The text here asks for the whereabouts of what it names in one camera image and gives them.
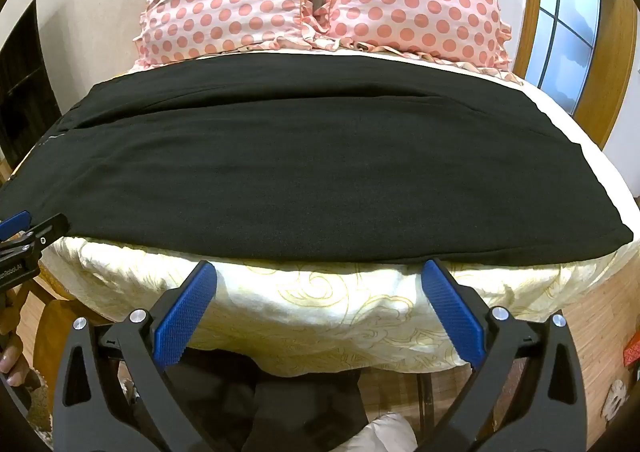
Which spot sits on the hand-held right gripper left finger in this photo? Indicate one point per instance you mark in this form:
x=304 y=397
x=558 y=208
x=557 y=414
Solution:
x=185 y=312

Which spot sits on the white cloth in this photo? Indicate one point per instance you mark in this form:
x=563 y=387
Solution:
x=385 y=434

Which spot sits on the wooden framed window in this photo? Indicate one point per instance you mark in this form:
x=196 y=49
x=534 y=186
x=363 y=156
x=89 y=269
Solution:
x=565 y=6

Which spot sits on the wooden bed frame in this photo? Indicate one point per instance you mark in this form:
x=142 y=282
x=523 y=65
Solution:
x=55 y=332

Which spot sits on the dark cabinet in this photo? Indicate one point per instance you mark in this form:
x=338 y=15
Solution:
x=25 y=81

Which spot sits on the person's left hand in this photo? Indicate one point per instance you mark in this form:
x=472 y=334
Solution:
x=11 y=363

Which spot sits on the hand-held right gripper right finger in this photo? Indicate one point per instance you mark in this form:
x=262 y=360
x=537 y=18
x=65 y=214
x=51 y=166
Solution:
x=452 y=312

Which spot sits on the black pants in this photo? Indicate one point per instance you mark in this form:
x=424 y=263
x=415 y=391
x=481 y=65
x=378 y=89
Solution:
x=320 y=156

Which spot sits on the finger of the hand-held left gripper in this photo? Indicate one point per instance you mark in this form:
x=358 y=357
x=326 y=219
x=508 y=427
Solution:
x=50 y=228
x=15 y=223

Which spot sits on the yellow patterned bed sheet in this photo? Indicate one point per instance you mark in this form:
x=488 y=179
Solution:
x=325 y=312

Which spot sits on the red box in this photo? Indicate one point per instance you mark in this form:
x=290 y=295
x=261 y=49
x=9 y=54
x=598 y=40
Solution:
x=631 y=352

